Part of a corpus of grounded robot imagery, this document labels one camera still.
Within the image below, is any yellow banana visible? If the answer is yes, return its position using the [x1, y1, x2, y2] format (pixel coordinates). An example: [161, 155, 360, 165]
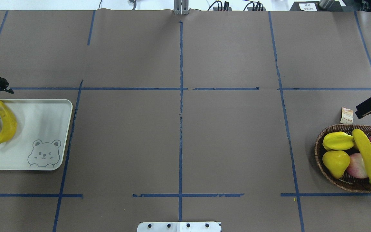
[0, 100, 17, 144]
[352, 128, 371, 185]

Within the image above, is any woven wicker fruit basket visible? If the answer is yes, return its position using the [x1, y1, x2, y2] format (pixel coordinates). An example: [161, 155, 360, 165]
[314, 124, 371, 193]

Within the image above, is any small paper tag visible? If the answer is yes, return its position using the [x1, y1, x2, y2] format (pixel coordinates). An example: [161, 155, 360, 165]
[340, 107, 354, 125]

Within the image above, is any yellow star fruit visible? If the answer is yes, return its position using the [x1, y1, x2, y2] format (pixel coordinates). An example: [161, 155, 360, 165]
[322, 131, 355, 151]

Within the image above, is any yellow orange pear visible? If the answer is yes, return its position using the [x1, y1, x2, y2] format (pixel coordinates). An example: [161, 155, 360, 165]
[322, 150, 351, 179]

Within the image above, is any white rectangular bear tray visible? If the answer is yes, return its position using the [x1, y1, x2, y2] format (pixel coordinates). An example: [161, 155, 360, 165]
[0, 99, 73, 171]

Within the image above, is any aluminium frame post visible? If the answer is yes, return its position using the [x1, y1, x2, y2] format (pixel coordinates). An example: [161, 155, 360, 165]
[173, 0, 190, 15]

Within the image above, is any white pedestal base plate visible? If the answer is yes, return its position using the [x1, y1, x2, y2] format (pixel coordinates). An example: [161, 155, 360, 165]
[137, 221, 222, 232]

